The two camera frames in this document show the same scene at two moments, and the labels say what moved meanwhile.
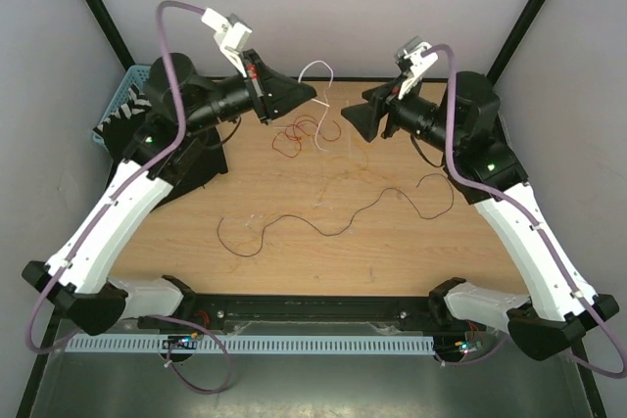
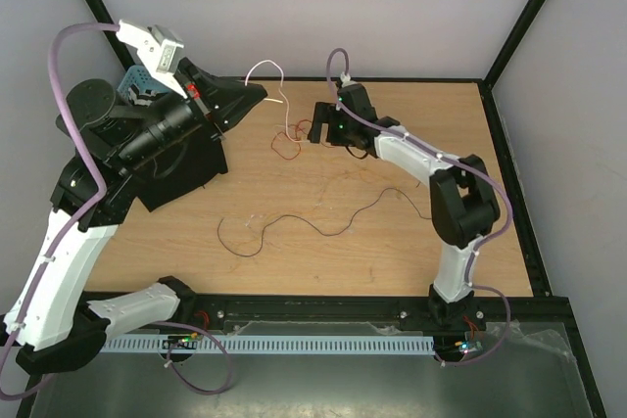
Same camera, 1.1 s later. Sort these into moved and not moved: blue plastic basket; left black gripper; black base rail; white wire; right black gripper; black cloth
Moved: white wire; left black gripper; right black gripper
Not moved: black cloth; blue plastic basket; black base rail
